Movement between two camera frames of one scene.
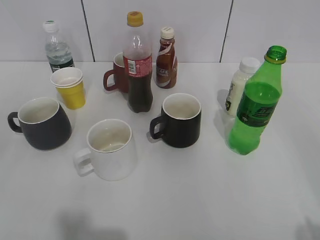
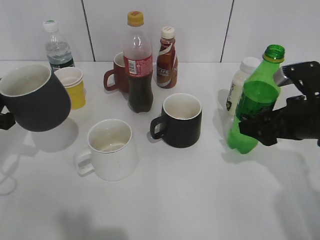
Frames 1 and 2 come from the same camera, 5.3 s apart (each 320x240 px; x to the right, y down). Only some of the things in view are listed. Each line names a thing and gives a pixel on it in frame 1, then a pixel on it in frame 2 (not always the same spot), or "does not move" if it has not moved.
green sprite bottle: (258, 103) does not move
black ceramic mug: (180, 121) does not move
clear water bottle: (58, 49) does not move
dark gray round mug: (44, 122) to (36, 96)
